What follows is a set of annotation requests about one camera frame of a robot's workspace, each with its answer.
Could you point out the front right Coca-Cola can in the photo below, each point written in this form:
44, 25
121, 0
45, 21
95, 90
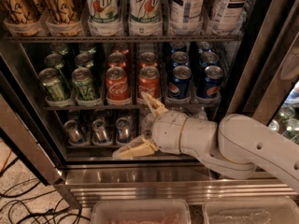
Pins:
148, 81

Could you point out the middle right Coca-Cola can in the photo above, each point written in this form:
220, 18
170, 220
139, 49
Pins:
148, 59

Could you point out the lacroix can shelf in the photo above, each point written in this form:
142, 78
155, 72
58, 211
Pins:
64, 15
25, 14

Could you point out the right clear plastic bin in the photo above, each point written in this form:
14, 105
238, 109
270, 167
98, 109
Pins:
268, 210

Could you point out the left 7UP can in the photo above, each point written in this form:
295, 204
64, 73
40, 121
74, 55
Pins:
104, 17

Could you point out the left water bottle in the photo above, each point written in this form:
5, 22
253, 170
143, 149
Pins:
146, 125

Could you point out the clear plastic bin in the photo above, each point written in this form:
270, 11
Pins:
268, 210
160, 211

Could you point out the middle wire shelf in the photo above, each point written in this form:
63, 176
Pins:
103, 107

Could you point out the coca-cola can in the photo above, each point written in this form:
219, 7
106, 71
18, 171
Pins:
117, 87
117, 59
148, 81
148, 59

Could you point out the green can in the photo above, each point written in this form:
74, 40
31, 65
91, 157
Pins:
87, 92
57, 92
84, 60
56, 61

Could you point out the silver can shelf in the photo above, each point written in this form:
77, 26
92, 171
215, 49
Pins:
75, 134
100, 134
123, 130

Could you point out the right fridge glass door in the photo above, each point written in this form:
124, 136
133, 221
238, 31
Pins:
267, 64

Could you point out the right Teas Tea bottle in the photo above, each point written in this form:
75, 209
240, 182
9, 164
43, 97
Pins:
224, 15

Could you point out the middle right Pepsi can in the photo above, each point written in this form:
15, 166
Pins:
209, 58

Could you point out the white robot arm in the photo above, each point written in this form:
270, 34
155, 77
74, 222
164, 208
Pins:
234, 147

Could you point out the right water bottle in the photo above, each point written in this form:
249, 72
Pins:
201, 115

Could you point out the left clear plastic bin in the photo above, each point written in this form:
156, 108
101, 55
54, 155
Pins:
160, 211

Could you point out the right LaCroix can top shelf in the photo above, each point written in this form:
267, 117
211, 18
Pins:
64, 15

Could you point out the left silver can bottom shelf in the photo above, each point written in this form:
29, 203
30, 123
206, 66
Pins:
75, 134

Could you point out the left Teas Tea bottle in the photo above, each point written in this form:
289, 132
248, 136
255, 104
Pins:
185, 17

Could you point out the middle silver can bottom shelf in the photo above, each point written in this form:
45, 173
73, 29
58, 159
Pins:
100, 134

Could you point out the open fridge door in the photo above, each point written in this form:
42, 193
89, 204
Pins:
17, 133

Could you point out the top wire shelf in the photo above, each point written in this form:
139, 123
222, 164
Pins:
114, 39

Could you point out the wire shelf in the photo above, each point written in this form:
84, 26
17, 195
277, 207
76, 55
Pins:
103, 107
114, 39

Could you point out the water bottle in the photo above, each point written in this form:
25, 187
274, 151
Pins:
201, 115
146, 125

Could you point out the right 7UP can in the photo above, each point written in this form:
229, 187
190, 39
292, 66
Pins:
145, 17

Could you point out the front left Pepsi can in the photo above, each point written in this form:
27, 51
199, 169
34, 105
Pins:
179, 82

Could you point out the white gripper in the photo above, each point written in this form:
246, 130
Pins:
166, 131

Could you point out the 7up can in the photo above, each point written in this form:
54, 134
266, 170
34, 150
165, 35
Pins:
104, 17
145, 17

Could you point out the right silver can bottom shelf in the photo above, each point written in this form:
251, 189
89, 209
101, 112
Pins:
123, 130

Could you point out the front right Pepsi can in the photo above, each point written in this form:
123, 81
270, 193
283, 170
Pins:
210, 82

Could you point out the middle left Pepsi can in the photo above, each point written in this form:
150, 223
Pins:
179, 58

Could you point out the teas tea bottle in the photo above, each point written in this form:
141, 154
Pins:
224, 15
185, 17

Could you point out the pepsi can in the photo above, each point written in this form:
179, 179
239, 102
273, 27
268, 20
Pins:
179, 82
209, 58
210, 82
179, 58

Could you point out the left LaCroix can top shelf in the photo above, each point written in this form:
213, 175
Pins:
25, 14

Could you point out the middle left Coca-Cola can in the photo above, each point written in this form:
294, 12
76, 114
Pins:
117, 59

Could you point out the front left Coca-Cola can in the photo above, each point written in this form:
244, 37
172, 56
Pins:
117, 87

